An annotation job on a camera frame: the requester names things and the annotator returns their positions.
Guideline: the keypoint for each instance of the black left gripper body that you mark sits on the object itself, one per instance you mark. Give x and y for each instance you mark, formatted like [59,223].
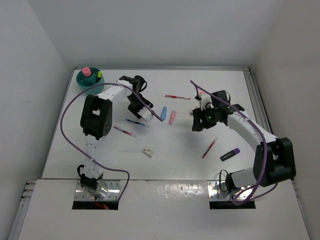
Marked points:
[135,105]

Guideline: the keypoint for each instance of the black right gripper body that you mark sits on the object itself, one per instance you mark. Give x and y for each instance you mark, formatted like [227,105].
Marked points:
[210,118]

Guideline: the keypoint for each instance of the pink capped clear tube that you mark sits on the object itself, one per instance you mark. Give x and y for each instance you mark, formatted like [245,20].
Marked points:
[87,72]

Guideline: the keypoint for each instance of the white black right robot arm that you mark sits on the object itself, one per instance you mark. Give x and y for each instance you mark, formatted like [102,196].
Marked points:
[274,160]

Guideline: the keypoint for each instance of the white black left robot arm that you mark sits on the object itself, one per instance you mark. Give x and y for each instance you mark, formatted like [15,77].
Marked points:
[97,116]

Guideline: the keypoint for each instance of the blue pen centre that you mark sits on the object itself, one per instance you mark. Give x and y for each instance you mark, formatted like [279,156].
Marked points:
[137,123]

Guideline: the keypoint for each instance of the red pen lower right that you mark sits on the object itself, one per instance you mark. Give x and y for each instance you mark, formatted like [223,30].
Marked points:
[209,148]

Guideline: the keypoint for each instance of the red pen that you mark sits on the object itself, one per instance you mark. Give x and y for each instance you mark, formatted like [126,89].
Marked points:
[209,148]
[125,132]
[177,97]

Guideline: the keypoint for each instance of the pink correction tape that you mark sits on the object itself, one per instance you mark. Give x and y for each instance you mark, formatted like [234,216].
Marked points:
[172,117]

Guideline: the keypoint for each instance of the red pen left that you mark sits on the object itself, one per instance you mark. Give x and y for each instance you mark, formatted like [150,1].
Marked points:
[125,132]

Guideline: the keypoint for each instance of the blue correction tape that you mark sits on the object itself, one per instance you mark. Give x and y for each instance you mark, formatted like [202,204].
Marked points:
[163,113]

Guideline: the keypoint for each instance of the red pen top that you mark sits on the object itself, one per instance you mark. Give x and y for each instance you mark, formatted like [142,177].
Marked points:
[177,97]

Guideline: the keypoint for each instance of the purple highlighter black body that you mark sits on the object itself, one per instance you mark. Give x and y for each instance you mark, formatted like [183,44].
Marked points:
[230,154]

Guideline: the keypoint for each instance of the white eraser with sleeve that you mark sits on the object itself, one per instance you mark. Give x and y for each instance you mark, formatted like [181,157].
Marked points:
[149,152]

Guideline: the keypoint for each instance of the teal round desk organizer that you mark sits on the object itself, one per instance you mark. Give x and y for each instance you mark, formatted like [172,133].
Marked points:
[92,84]

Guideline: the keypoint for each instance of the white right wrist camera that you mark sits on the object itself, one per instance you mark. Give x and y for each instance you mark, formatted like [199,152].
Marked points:
[205,101]

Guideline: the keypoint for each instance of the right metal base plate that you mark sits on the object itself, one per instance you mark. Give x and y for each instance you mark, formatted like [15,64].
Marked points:
[217,192]

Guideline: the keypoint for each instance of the metal base plate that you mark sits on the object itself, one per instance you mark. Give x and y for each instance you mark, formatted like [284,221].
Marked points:
[217,192]
[106,190]

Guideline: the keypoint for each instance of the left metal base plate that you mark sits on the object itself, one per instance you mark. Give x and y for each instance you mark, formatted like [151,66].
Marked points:
[106,190]

